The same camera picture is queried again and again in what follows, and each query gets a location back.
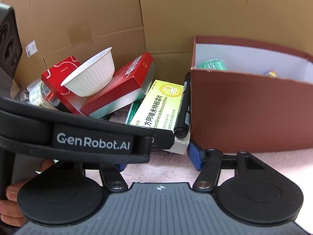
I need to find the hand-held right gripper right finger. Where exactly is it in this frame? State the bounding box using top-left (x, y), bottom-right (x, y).
top-left (188, 139), bottom-right (267, 193)

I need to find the flat red box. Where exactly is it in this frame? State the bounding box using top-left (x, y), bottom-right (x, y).
top-left (41, 55), bottom-right (85, 117)

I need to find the white ribbed plastic bowl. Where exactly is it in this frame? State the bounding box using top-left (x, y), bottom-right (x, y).
top-left (61, 47), bottom-right (116, 97)

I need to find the brown cardboard backdrop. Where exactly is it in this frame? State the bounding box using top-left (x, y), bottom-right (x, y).
top-left (0, 0), bottom-right (313, 91)

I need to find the red and silver box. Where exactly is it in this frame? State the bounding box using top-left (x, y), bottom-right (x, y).
top-left (81, 51), bottom-right (156, 119)

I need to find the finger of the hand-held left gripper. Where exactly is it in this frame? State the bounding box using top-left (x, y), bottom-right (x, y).
top-left (151, 129), bottom-right (175, 150)

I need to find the green packet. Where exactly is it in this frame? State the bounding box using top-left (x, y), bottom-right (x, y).
top-left (197, 58), bottom-right (228, 71)

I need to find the black marker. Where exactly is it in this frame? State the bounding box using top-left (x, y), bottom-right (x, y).
top-left (174, 72), bottom-right (192, 138)

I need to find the person's left hand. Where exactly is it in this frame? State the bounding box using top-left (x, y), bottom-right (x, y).
top-left (0, 159), bottom-right (55, 227)

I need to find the yellow green medicine box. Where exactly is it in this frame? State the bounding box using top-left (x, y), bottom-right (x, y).
top-left (126, 79), bottom-right (191, 155)

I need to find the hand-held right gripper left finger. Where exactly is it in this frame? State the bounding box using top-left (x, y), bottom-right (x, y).
top-left (99, 163), bottom-right (128, 193)

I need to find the white label sticker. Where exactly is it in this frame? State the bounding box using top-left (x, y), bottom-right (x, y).
top-left (25, 40), bottom-right (38, 58)

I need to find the pink towel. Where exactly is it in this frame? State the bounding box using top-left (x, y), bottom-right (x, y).
top-left (83, 148), bottom-right (313, 233)

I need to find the maroon cardboard container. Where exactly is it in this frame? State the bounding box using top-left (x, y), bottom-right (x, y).
top-left (190, 35), bottom-right (313, 153)

